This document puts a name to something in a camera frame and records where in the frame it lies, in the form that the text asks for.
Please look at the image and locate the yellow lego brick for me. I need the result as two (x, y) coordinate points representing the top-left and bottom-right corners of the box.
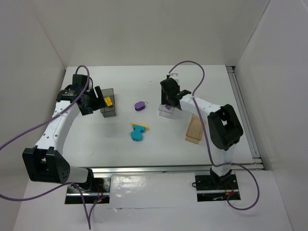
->
(104, 96), (114, 107)

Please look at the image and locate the purple rounded lego brick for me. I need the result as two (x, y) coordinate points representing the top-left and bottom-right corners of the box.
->
(134, 101), (145, 112)

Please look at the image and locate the teal lego figure piece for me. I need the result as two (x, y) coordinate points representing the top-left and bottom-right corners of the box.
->
(130, 126), (146, 141)

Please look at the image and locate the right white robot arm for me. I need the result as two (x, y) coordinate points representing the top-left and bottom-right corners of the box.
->
(160, 77), (244, 181)

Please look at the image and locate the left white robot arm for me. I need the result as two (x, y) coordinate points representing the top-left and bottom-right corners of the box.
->
(22, 74), (106, 189)

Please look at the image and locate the smoky grey plastic container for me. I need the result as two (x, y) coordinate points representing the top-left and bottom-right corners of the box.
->
(101, 88), (116, 118)

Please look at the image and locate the clear plastic container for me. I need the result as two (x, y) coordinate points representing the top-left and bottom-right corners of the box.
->
(158, 105), (174, 118)

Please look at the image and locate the orange tinted plastic container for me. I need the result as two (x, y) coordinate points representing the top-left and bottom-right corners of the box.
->
(185, 114), (204, 144)

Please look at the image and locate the aluminium rail front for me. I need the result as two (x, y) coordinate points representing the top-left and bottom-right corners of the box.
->
(72, 164), (217, 175)

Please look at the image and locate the aluminium rail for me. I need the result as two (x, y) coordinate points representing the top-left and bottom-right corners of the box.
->
(226, 66), (264, 170)
(72, 164), (217, 175)

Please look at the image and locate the aluminium rail right side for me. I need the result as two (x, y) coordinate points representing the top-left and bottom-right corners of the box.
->
(226, 66), (264, 170)

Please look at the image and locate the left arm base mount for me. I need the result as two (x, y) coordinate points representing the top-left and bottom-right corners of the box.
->
(64, 176), (111, 205)

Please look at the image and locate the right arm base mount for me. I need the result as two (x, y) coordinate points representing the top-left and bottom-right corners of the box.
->
(192, 174), (241, 202)

